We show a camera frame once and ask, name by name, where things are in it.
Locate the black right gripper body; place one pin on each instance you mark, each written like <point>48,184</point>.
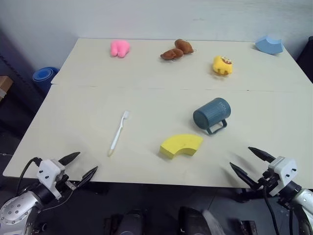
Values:
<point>267,181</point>

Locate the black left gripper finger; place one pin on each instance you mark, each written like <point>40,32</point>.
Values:
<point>69,158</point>
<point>87,176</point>

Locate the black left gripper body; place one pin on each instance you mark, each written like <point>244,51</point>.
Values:
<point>65,181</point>

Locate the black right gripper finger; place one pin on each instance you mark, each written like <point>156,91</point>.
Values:
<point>242,174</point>
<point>262,153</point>

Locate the white toothbrush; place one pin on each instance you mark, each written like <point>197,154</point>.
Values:
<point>118,133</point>

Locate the yellow curved foam block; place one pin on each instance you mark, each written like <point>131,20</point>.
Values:
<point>180,145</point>

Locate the blue rolled mat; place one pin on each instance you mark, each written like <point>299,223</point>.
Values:
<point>44,76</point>

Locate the yellow plush toy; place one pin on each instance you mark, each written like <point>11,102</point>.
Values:
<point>222,65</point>

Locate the brown cardboard box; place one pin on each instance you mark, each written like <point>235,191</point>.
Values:
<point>4,85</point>

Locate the blue curved foam block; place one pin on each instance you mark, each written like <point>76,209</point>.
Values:
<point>269,44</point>

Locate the pink plush toy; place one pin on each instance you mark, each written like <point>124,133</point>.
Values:
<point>119,48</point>

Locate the brown plush toy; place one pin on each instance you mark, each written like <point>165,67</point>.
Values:
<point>177,50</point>

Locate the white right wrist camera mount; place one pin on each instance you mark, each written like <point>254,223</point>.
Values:
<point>282,172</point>

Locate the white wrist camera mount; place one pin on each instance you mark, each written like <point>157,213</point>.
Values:
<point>50,174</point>
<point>282,172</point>

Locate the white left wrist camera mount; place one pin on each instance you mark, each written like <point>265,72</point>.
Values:
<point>50,174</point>

